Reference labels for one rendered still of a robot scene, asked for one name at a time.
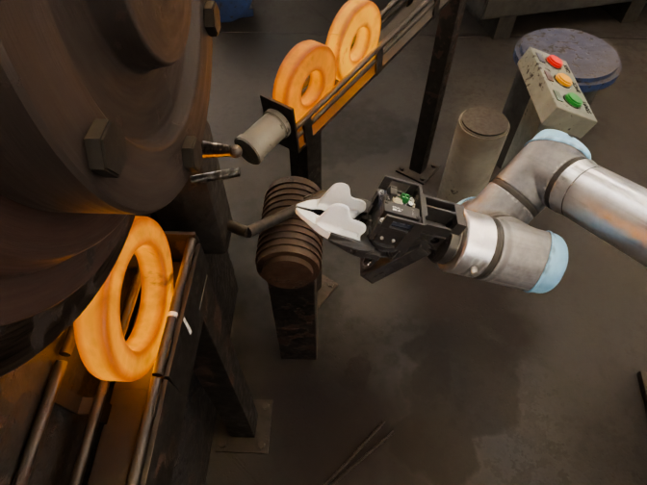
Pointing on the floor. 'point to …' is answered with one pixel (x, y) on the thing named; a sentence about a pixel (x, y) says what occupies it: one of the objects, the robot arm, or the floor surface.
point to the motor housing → (291, 268)
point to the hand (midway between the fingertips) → (303, 214)
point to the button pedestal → (548, 104)
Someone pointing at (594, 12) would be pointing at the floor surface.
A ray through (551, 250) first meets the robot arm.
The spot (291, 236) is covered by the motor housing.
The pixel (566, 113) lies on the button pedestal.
